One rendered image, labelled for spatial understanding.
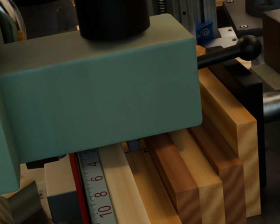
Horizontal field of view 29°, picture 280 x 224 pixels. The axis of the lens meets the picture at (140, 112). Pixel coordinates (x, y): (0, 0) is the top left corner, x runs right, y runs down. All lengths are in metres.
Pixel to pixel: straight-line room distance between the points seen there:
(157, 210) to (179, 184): 0.02
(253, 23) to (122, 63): 0.75
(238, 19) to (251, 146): 0.76
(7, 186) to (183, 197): 0.11
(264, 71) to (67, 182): 0.23
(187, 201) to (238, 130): 0.06
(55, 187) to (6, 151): 0.23
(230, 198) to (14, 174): 0.15
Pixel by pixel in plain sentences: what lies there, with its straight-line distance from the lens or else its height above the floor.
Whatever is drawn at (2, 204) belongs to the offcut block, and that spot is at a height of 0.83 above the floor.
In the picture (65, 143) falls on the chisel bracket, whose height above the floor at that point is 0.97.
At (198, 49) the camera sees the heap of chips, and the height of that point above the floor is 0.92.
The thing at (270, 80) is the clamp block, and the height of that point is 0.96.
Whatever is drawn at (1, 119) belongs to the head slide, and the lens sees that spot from 0.34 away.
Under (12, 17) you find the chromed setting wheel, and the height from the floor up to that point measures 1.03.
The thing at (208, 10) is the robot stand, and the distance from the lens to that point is 1.30.
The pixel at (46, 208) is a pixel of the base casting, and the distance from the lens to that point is 0.64.
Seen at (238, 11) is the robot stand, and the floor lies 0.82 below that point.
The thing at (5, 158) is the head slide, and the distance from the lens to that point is 0.35.
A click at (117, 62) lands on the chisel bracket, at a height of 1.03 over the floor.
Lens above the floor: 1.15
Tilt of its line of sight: 26 degrees down
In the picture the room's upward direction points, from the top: 8 degrees counter-clockwise
